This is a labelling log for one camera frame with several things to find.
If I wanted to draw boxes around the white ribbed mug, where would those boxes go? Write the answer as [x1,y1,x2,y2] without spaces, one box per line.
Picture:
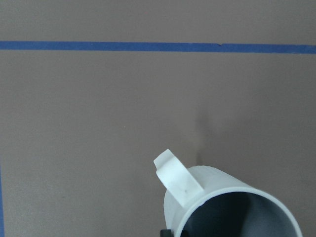
[154,150,302,237]

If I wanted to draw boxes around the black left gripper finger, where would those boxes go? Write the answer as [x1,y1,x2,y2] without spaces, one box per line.
[159,229,173,237]

